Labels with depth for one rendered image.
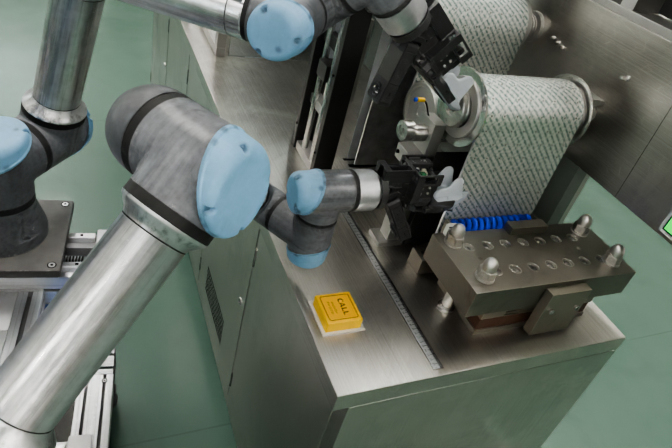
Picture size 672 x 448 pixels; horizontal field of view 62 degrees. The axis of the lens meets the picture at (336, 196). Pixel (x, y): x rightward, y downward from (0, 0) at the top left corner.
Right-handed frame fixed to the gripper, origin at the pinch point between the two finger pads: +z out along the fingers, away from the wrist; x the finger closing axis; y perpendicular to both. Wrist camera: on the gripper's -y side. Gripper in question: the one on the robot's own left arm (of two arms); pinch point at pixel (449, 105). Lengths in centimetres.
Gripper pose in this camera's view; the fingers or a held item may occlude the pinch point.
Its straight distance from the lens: 103.9
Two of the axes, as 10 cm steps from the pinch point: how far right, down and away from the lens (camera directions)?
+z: 5.5, 4.9, 6.8
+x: -3.6, -6.0, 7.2
